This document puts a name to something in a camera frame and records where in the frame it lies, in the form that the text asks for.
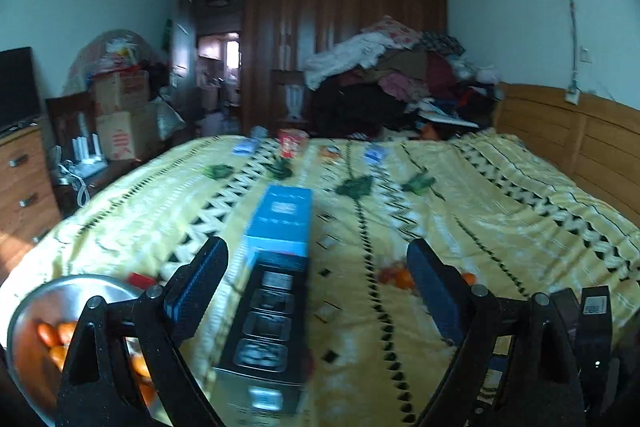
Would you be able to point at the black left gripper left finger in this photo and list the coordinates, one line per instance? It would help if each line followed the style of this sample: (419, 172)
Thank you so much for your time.
(190, 291)

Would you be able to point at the fruit pile on blanket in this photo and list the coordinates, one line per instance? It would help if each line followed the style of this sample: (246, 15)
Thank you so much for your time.
(397, 274)

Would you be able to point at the fruits in bowl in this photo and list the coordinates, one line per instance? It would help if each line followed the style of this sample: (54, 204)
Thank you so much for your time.
(57, 338)

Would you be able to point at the yellow patterned bed blanket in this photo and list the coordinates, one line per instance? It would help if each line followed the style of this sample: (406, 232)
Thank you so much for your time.
(485, 204)

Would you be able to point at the blue and black box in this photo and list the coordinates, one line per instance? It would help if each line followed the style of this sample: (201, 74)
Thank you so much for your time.
(264, 367)

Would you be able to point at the red snack can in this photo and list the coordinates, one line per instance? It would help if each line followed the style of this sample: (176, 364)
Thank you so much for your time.
(292, 142)

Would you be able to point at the black television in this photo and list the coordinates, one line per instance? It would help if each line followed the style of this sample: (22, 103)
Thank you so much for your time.
(19, 96)

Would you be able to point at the silver metal bowl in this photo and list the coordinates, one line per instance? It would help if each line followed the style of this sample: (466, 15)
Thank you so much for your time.
(62, 300)

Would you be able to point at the stacked cardboard boxes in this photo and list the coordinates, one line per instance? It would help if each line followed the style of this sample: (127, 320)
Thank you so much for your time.
(126, 121)

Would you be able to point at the pile of clothes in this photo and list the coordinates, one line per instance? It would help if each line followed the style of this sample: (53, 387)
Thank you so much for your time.
(392, 77)

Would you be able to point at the wooden headboard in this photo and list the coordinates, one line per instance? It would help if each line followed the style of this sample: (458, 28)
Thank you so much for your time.
(595, 141)

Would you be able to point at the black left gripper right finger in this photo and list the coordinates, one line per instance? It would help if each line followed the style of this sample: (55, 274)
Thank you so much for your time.
(513, 364)

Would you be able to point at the wooden chest of drawers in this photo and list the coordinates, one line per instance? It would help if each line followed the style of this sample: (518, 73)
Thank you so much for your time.
(28, 208)

